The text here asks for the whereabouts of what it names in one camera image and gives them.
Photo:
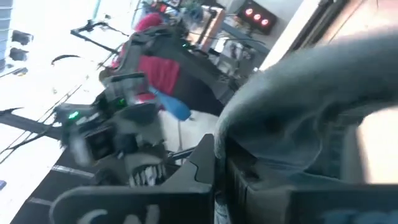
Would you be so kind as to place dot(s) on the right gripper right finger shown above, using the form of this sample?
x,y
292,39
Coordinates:
x,y
311,205

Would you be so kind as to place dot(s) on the black panel with red lights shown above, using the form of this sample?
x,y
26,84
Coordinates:
x,y
256,18

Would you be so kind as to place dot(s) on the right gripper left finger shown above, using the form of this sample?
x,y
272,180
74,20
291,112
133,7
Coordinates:
x,y
140,205

